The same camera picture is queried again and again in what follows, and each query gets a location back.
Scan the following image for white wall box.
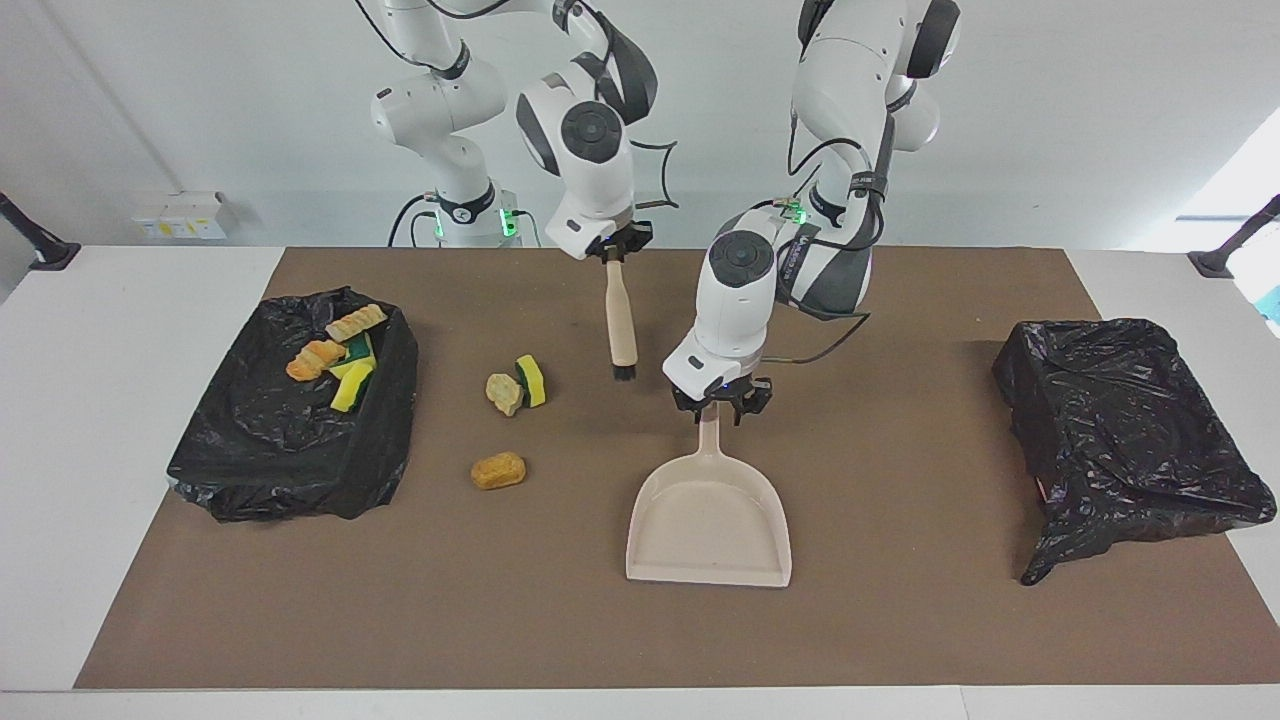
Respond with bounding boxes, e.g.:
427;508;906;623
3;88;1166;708
132;192;229;241

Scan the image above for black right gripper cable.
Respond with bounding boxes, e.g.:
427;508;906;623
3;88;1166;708
628;138;683;213

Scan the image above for brown bread roll toy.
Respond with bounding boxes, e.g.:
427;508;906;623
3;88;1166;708
470;451;527;491

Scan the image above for orange croissant toy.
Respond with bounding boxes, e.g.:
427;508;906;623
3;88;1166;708
285;339;348;383

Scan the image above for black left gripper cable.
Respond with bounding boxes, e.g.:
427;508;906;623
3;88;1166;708
745;100;893;367

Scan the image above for black right arm base cable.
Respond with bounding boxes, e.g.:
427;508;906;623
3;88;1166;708
388;195;446;248

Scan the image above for brown table mat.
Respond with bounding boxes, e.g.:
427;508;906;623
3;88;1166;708
75;247;1280;689

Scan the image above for beige hand brush black bristles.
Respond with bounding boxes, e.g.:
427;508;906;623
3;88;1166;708
604;250;641;383

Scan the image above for black bag-lined trash bin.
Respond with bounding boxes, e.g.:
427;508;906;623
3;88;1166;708
166;287;419;523

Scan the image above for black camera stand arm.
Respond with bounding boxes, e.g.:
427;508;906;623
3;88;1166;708
1188;195;1280;279
0;192;81;272

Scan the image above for beige plastic dustpan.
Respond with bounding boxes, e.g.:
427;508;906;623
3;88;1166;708
625;400;793;588

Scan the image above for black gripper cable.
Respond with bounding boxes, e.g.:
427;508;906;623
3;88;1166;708
628;138;683;213
745;100;893;367

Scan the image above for right black bag bin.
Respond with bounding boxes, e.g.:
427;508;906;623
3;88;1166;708
992;319;1278;587

